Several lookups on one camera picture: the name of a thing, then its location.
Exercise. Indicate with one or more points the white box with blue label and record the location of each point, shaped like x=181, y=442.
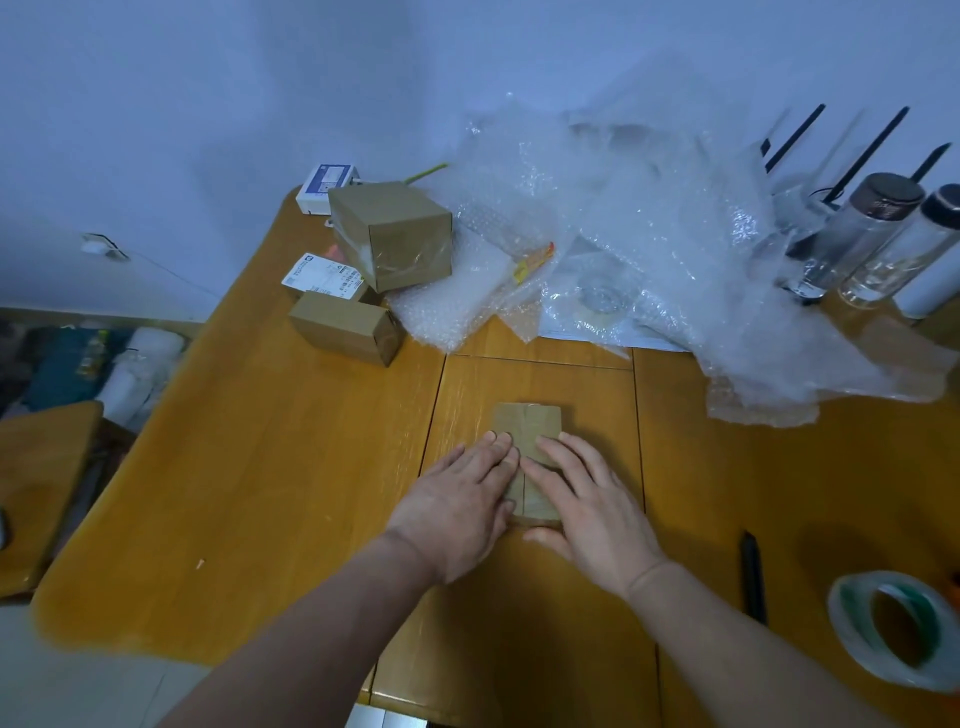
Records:
x=324, y=187

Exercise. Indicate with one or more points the person's right thumb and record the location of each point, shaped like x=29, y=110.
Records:
x=546, y=540

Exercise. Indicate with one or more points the teal bag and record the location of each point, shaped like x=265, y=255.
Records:
x=71, y=367

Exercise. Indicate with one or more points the person's right hand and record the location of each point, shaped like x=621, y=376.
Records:
x=600, y=525

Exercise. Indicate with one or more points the person's right little finger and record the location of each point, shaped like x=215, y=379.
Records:
x=619, y=480

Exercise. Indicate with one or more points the clear packing tape roll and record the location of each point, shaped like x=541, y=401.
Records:
x=855, y=622

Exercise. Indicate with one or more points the clear bottle with black cap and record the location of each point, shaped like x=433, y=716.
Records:
x=904, y=255

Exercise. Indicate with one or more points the person's right middle finger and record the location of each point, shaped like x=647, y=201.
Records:
x=564, y=461

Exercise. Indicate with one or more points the yellow-green stick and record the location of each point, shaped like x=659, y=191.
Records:
x=426, y=173

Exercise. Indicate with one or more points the person's left thumb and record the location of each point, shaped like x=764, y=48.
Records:
x=505, y=514

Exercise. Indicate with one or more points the white wall hook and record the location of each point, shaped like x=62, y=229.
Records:
x=101, y=246

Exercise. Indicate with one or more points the orange and yellow packet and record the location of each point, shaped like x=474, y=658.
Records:
x=534, y=262

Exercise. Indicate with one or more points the person's left little finger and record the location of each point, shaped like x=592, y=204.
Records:
x=447, y=461

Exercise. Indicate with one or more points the brown cardboard box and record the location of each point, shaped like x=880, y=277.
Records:
x=529, y=427

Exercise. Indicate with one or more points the person's left forearm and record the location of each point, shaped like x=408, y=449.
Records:
x=315, y=645

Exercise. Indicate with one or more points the black pen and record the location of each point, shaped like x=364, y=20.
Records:
x=753, y=577

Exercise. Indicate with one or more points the white plastic bag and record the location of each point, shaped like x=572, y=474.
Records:
x=139, y=371

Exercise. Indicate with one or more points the pile of clear bubble wrap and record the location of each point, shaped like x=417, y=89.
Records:
x=660, y=247

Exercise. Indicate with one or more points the person's right forearm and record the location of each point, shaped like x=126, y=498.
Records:
x=735, y=660

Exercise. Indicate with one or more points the cardboard box with white label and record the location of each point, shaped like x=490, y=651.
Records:
x=322, y=274

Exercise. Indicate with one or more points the person's left middle finger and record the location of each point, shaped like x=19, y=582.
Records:
x=496, y=457

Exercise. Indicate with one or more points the small plain cardboard box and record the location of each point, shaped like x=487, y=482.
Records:
x=345, y=326

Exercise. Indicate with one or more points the person's left hand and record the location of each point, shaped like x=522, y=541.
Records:
x=442, y=517

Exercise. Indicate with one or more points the clear bottle with brown cap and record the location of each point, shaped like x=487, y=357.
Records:
x=855, y=240

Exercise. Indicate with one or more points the white bottle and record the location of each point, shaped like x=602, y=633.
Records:
x=934, y=289

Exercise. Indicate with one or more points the large taped cardboard box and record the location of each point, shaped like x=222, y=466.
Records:
x=397, y=236

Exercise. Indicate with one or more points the wooden chair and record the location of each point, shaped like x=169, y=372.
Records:
x=41, y=480

